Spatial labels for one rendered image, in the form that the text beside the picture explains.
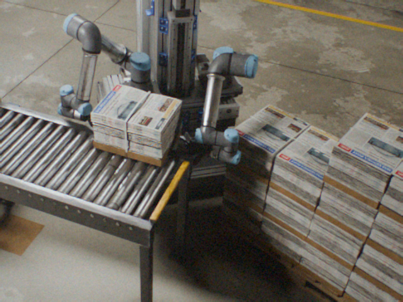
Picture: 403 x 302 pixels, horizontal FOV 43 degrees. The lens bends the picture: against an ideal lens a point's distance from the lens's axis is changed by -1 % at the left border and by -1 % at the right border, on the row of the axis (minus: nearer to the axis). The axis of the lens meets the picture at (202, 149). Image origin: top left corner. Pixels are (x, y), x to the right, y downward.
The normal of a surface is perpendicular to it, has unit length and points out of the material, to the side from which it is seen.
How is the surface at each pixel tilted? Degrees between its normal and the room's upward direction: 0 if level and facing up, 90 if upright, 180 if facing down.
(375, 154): 1
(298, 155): 1
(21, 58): 0
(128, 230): 90
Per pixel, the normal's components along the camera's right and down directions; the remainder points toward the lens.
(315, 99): 0.07, -0.77
